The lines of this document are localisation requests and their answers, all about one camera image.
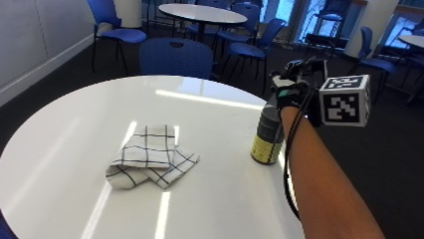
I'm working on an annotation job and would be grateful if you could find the white marker cube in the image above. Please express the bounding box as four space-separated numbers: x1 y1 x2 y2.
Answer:
317 74 372 128

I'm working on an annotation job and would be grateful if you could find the white column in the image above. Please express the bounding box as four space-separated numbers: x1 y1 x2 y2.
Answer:
343 0 401 60
113 0 144 30

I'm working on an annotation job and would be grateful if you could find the white checked kitchen cloth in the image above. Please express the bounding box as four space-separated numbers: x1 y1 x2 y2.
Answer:
105 123 202 191

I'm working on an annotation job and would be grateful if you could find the round white table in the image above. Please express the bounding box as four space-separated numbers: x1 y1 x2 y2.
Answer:
156 3 248 44
396 34 424 51

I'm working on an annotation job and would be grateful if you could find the black stool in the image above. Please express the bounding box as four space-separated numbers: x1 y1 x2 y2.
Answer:
303 13 347 54

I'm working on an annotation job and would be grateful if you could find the dark spray bottle yellow label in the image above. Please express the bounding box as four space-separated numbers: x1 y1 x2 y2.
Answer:
248 103 285 166

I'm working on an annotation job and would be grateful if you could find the black glove cable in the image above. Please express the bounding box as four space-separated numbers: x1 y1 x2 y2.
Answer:
280 87 317 221

